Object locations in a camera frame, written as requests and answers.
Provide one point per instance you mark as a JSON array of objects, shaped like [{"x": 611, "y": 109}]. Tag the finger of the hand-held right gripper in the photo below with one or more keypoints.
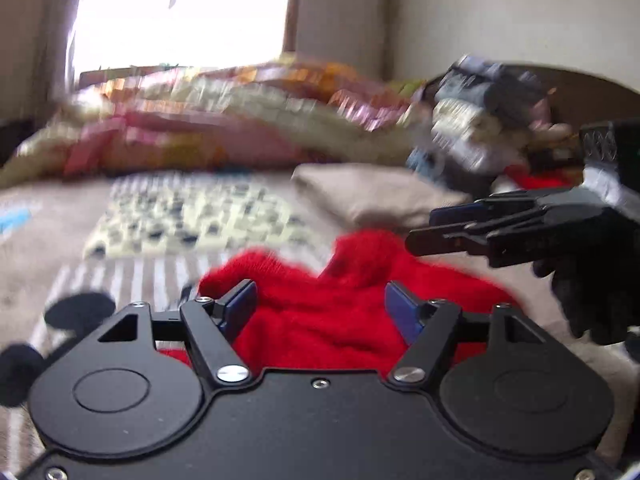
[
  {"x": 455, "y": 214},
  {"x": 440, "y": 242}
]

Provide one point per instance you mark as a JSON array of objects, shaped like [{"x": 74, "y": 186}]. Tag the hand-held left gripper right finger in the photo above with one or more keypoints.
[{"x": 402, "y": 305}]

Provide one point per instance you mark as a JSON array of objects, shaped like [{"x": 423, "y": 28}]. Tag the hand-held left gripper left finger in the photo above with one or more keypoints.
[{"x": 241, "y": 300}]

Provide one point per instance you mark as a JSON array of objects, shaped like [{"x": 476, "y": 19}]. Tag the red knitted garment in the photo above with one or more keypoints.
[{"x": 320, "y": 310}]

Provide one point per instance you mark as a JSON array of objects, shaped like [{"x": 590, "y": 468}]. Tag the pile of mixed clothes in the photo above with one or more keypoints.
[{"x": 480, "y": 125}]

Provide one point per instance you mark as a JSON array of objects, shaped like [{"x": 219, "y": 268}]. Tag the person's right hand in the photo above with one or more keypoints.
[{"x": 600, "y": 290}]

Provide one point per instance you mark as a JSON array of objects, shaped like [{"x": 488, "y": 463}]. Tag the folded beige cloth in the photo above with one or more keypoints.
[{"x": 380, "y": 195}]

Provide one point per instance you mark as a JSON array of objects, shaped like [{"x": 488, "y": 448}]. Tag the brown wooden headboard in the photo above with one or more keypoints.
[{"x": 585, "y": 95}]

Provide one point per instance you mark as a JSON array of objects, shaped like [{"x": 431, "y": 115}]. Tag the cream patterned blanket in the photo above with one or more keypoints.
[{"x": 200, "y": 215}]

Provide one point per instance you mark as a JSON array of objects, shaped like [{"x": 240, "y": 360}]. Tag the striped blanket with black circles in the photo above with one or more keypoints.
[{"x": 125, "y": 280}]

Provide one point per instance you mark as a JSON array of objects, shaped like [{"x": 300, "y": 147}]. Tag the colourful patchwork quilt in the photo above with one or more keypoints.
[{"x": 225, "y": 120}]

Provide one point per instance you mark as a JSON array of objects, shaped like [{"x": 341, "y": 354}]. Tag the bright window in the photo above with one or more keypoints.
[{"x": 180, "y": 10}]

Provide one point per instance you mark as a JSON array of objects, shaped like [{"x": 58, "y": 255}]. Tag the beige curtain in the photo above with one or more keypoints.
[{"x": 35, "y": 35}]

